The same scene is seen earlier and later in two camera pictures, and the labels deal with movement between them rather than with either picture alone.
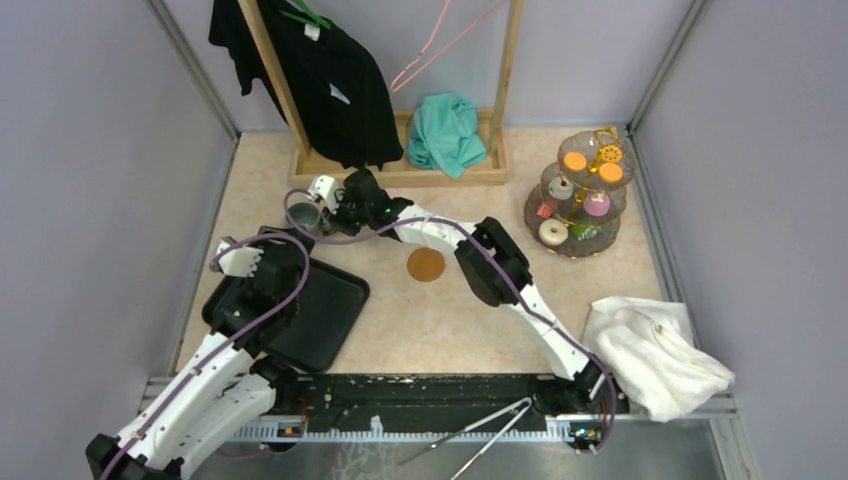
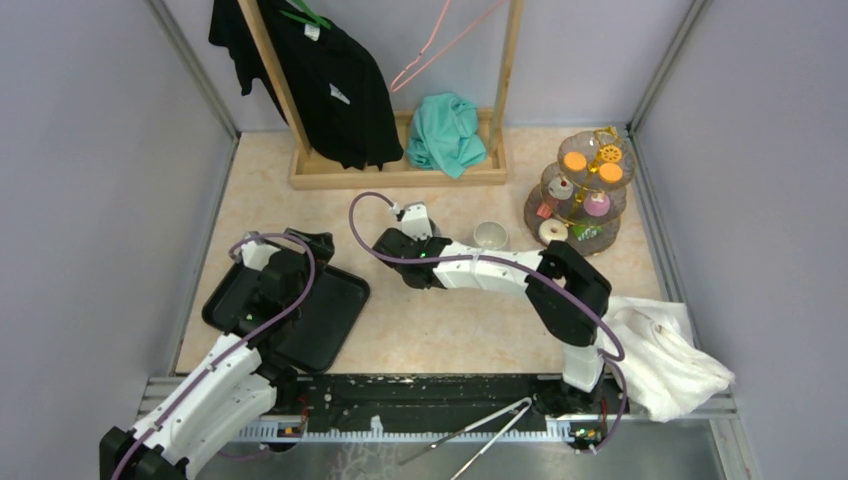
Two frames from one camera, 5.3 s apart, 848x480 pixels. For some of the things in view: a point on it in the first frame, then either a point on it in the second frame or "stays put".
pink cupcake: x=597 y=205 stays put
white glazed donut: x=553 y=232 stays put
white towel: x=649 y=347 stays put
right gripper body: x=351 y=219 -> x=404 y=275
